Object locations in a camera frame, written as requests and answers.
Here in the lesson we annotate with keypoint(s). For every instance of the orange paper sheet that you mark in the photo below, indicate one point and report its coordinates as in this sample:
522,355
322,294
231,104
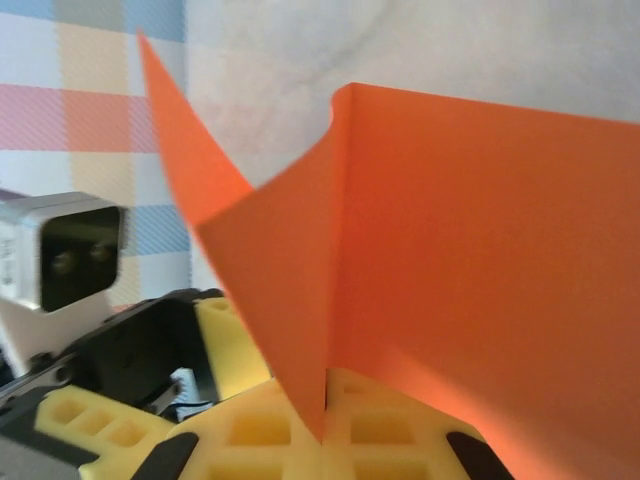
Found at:
450,250

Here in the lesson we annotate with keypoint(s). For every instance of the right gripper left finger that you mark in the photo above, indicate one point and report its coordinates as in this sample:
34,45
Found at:
250,435

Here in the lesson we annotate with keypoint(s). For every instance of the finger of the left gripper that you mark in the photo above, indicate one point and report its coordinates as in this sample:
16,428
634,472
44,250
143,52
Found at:
230,350
115,447

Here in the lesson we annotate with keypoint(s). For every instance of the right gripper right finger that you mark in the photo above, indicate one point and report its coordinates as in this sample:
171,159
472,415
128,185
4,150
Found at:
390,440

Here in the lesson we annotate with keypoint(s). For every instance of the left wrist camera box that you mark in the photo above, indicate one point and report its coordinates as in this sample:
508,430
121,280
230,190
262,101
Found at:
75,250

